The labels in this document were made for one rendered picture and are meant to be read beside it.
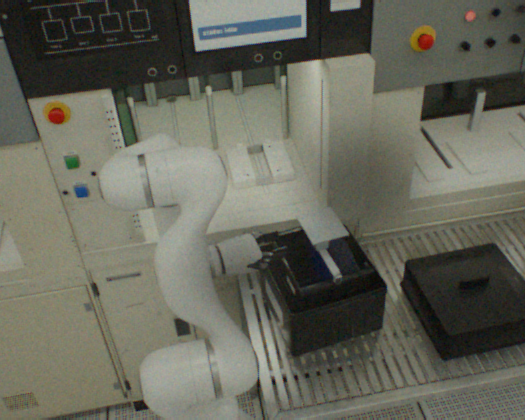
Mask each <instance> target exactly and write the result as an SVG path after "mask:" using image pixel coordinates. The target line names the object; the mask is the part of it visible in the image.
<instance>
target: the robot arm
mask: <svg viewBox="0 0 525 420"><path fill-rule="evenodd" d="M227 183H228V174H227V170H226V167H225V163H224V161H223V159H222V157H221V155H219V154H218V153H217V152H216V151H214V150H213V149H211V148H209V147H206V146H201V145H192V146H184V147H181V145H180V144H179V143H178V141H177V140H176V139H175V138H174V137H173V136H171V135H170V134H168V133H165V132H154V133H152V134H150V135H149V136H148V137H147V138H146V140H145V141H143V142H141V143H140V142H138V143H136V144H133V145H130V146H128V147H126V148H123V149H122V150H120V151H119V152H117V153H115V154H114V155H113V156H112V157H110V158H109V159H108V160H107V161H106V163H105V164H104V165H103V166H102V167H101V169H100V172H99V175H98V178H97V186H98V191H99V193H100V196H101V198H102V199H103V201H104V202H105V203H106V204H107V205H108V206H109V207H111V208H113V209H115V210H119V211H126V212H132V211H140V210H146V209H151V210H152V214H153V217H154V221H155V225H156V228H157V232H158V235H159V241H158V242H157V245H156V248H155V253H154V261H153V270H154V274H155V278H156V282H157V285H158V287H159V289H160V291H161V292H162V295H163V298H164V300H165V302H166V304H167V306H168V307H169V308H170V310H171V311H172V312H174V313H175V315H176V316H178V317H179V318H181V319H182V320H184V321H186V322H188V323H191V324H193V325H195V326H198V327H200V328H201V329H202V330H204V331H205V332H206V333H207V334H208V337H206V338H205V339H204V338H201V339H198V340H193V341H189V342H184V343H180V344H175V345H172V346H168V347H164V348H161V349H158V350H156V351H154V352H152V353H150V354H149V355H147V356H146V357H145V358H144V361H143V363H142V365H141V368H140V370H139V374H138V378H139V387H140V391H141V392H140V394H141V398H143V400H144V402H145V403H146V404H147V406H148V407H149V408H150V409H151V410H152V411H153V412H155V413H156V414H157V415H159V416H161V417H162V418H164V419H166V420H241V418H240V410H239V405H238V401H237V399H236V396H235V395H237V394H240V393H243V392H245V391H249V389H250V388H252V387H253V386H254V384H255V383H256V381H257V379H258V376H259V373H260V366H259V360H258V357H257V354H256V352H255V349H254V347H253V345H252V344H251V342H250V341H249V338H248V337H247V336H246V335H245V334H244V333H243V332H242V330H241V329H240V328H239V327H238V326H237V325H236V324H235V322H234V321H233V320H232V319H231V318H230V316H229V315H228V313H227V312H226V311H225V308H224V307H223V305H222V303H221V301H220V299H219V297H218V294H217V292H216V289H215V286H214V283H213V279H216V278H220V277H222V273H223V274H225V275H226V276H233V275H241V274H246V273H250V272H254V271H258V270H260V271H263V272H266V271H267V269H268V268H269V266H271V264H272V263H273V262H274V260H278V259H282V258H285V257H288V247H287V246H284V247H280V248H277V249H273V252H261V251H260V249H259V247H258V245H259V244H260V243H262V242H263V241H264V242H265V243H268V242H272V241H274V240H278V239H279V236H278V230H274V231H271V232H267V233H264V234H263V233H262V232H260V233H256V232H251V231H248V230H246V231H245V232H244V233H243V234H242V236H238V237H235V238H232V239H227V240H225V241H223V242H220V243H218V244H217V245H216V246H215V247H214V245H213V244H212V245H208V246H206V232H207V229H208V226H209V224H210V222H211V220H212V218H213V216H214V215H215V213H216V211H217V210H218V208H219V206H220V205H221V203H222V201H223V199H224V197H225V195H226V189H227ZM264 257H268V258H267V259H264Z"/></svg>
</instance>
